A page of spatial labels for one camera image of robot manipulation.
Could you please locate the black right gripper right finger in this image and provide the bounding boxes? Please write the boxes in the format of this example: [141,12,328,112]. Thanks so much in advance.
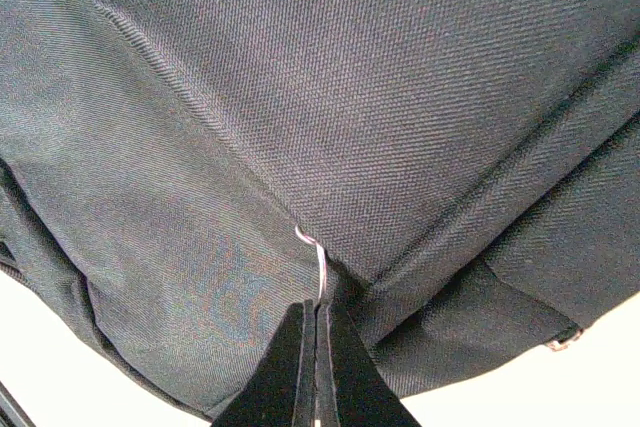
[315,301,419,427]

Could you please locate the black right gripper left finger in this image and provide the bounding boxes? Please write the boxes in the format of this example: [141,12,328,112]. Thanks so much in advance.
[213,300,316,427]

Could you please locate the black student bag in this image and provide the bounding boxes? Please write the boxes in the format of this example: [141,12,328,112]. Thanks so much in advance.
[1,0,639,425]

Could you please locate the black aluminium frame rail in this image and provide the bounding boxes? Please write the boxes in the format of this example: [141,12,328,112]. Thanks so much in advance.
[0,384,35,427]

